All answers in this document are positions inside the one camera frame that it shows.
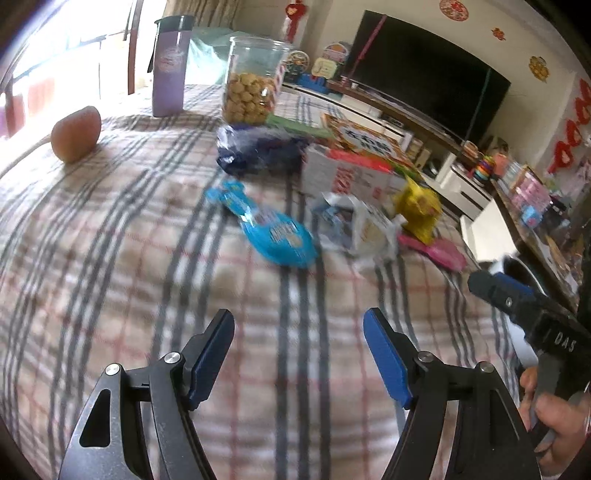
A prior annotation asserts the dark blue bag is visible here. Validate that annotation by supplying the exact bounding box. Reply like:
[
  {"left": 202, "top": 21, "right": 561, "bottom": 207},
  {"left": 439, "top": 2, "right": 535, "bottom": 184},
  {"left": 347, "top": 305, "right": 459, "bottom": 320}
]
[{"left": 216, "top": 124, "right": 310, "bottom": 176}]

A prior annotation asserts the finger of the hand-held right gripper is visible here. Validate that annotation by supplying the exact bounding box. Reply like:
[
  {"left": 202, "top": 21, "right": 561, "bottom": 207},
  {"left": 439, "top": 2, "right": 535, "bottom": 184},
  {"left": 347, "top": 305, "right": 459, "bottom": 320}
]
[
  {"left": 467, "top": 270, "right": 543, "bottom": 329},
  {"left": 492, "top": 271, "right": 539, "bottom": 298}
]

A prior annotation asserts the person's right hand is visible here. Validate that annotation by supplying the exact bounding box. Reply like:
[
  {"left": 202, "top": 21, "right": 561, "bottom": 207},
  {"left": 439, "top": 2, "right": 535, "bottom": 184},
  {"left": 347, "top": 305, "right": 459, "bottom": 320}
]
[{"left": 519, "top": 367, "right": 591, "bottom": 462}]

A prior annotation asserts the ferris wheel toy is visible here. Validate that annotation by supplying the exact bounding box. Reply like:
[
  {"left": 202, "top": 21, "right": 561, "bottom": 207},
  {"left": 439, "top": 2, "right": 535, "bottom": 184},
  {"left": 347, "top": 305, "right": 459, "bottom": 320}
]
[{"left": 283, "top": 48, "right": 311, "bottom": 77}]

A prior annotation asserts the light blue snack wrapper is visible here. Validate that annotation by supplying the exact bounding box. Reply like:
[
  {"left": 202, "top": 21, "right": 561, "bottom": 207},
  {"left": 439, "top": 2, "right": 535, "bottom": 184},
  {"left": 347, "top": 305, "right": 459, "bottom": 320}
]
[{"left": 205, "top": 181, "right": 317, "bottom": 268}]

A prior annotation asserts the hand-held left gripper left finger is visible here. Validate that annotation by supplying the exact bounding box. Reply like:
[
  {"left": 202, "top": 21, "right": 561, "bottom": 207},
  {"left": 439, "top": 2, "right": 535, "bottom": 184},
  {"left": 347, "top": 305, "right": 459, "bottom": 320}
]
[{"left": 58, "top": 308, "right": 236, "bottom": 480}]

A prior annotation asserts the teal covered armchair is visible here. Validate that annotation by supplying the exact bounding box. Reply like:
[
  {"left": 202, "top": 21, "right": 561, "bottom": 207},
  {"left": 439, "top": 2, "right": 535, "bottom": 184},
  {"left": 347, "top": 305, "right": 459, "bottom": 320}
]
[{"left": 185, "top": 25, "right": 241, "bottom": 86}]

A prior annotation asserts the white television cabinet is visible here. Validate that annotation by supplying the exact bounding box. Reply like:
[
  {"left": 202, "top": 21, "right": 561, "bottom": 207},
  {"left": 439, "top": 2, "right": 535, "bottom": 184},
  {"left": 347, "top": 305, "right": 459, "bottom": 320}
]
[{"left": 281, "top": 76, "right": 492, "bottom": 222}]

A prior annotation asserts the plaid blanket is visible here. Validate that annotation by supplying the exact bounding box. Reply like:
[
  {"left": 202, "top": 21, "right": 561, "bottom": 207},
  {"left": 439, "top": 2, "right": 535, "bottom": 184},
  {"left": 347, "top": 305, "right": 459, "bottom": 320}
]
[{"left": 0, "top": 83, "right": 522, "bottom": 480}]

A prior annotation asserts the black television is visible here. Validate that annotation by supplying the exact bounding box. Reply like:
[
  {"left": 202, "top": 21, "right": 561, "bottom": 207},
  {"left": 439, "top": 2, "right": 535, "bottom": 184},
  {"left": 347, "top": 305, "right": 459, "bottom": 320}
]
[{"left": 344, "top": 10, "right": 512, "bottom": 144}]

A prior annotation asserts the white side table dark top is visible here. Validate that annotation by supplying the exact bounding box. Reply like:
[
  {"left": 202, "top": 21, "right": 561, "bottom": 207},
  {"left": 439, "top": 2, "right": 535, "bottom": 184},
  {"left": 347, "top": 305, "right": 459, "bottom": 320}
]
[{"left": 459, "top": 178, "right": 591, "bottom": 305}]

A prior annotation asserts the brown balcony door frame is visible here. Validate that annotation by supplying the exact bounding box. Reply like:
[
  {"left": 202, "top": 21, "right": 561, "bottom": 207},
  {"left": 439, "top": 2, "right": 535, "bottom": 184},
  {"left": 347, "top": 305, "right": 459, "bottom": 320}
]
[{"left": 0, "top": 0, "right": 158, "bottom": 139}]

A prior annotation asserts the pink wrapper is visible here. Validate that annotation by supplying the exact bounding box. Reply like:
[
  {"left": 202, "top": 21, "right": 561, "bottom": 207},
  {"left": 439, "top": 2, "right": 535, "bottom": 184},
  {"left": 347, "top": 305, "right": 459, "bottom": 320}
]
[{"left": 398, "top": 233, "right": 468, "bottom": 271}]

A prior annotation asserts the green box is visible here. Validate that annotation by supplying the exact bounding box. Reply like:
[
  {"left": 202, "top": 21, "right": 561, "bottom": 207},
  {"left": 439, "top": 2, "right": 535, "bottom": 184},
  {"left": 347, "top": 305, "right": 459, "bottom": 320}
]
[{"left": 265, "top": 114, "right": 333, "bottom": 139}]

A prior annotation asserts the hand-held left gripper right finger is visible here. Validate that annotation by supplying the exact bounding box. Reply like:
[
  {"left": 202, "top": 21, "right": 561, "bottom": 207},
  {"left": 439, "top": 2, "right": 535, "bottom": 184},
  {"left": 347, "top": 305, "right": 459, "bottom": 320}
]
[{"left": 362, "top": 307, "right": 543, "bottom": 480}]

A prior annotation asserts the clear cookie jar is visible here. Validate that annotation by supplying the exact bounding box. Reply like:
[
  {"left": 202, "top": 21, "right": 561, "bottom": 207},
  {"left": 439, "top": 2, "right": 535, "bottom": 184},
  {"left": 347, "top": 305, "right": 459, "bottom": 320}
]
[{"left": 222, "top": 36, "right": 294, "bottom": 126}]

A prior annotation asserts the colourful stacking ring toy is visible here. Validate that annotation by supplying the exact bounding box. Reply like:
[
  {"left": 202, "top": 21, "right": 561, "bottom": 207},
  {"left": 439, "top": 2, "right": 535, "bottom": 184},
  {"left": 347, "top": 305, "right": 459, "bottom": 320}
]
[{"left": 471, "top": 157, "right": 495, "bottom": 181}]

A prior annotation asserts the round colourful sign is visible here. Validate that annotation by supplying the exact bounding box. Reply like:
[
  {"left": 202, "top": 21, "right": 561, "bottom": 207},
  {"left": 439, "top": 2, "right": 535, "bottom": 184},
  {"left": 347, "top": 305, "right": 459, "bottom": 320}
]
[{"left": 323, "top": 41, "right": 352, "bottom": 63}]

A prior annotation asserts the purple drinking bottle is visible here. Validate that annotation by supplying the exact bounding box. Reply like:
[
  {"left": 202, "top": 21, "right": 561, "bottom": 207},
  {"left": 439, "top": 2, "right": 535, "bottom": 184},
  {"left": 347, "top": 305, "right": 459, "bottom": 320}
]
[{"left": 148, "top": 15, "right": 195, "bottom": 117}]

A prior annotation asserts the white foil pouch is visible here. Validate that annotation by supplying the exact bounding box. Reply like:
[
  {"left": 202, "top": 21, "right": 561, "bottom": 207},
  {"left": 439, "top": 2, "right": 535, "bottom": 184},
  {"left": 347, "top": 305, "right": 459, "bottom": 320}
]
[{"left": 351, "top": 198, "right": 407, "bottom": 261}]

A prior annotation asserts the pink toy box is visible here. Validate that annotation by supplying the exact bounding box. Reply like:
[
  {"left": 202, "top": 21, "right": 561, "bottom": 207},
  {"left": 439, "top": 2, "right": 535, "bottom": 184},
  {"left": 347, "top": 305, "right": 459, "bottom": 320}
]
[{"left": 512, "top": 178, "right": 550, "bottom": 213}]

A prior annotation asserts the small white blue wrapper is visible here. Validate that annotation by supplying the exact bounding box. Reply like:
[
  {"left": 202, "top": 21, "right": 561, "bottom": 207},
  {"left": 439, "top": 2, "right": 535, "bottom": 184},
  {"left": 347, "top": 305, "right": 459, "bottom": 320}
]
[{"left": 311, "top": 191, "right": 356, "bottom": 250}]

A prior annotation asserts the beige curtain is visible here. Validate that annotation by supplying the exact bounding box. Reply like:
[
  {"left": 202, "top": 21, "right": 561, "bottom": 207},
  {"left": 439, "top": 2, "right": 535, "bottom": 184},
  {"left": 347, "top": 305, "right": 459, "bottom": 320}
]
[{"left": 166, "top": 0, "right": 241, "bottom": 28}]

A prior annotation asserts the brown egg-shaped object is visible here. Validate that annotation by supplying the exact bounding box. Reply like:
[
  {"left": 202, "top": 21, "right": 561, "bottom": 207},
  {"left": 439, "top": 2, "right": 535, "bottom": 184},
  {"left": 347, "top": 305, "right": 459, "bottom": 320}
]
[{"left": 51, "top": 106, "right": 102, "bottom": 163}]

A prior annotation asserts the yellow wrapper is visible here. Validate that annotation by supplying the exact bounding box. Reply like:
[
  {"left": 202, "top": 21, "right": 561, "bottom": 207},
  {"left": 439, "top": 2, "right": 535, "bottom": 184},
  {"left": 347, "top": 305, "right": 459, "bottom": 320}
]
[{"left": 392, "top": 178, "right": 441, "bottom": 243}]

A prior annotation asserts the red and white box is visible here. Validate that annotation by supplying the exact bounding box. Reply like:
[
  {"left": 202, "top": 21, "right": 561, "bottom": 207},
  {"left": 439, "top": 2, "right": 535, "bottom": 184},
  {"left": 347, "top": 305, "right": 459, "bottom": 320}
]
[{"left": 302, "top": 144, "right": 402, "bottom": 204}]

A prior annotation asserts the white round bin black liner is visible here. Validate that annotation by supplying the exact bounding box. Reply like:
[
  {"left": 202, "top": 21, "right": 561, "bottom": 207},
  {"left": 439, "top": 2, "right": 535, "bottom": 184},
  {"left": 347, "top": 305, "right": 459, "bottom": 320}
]
[{"left": 480, "top": 256, "right": 555, "bottom": 370}]

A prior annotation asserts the orange snack box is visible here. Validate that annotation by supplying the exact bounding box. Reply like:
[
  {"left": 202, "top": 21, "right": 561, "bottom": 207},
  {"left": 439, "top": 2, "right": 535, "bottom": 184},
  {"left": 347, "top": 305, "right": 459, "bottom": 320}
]
[{"left": 321, "top": 113, "right": 423, "bottom": 181}]

